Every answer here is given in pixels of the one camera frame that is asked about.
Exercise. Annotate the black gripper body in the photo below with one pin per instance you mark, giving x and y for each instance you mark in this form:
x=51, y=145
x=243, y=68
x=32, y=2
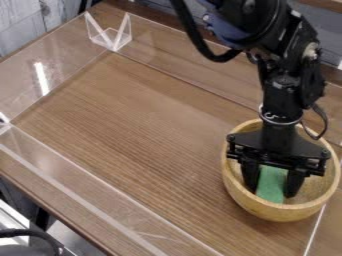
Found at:
x=278, y=147

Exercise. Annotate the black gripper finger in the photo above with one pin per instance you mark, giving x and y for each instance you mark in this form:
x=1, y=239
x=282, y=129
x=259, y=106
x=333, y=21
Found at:
x=294, y=181
x=250, y=172

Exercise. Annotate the green rectangular block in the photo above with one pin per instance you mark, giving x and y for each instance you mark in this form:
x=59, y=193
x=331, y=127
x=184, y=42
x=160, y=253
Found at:
x=271, y=184

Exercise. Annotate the brown wooden bowl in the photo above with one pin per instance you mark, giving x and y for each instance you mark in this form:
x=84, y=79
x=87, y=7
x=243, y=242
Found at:
x=314, y=194

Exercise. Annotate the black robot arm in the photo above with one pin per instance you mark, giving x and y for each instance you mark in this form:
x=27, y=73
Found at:
x=274, y=35

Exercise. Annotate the clear acrylic barrier walls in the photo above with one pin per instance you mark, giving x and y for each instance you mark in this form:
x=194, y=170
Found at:
x=112, y=141

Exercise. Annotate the clear acrylic corner bracket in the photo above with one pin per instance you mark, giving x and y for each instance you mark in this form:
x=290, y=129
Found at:
x=109, y=38

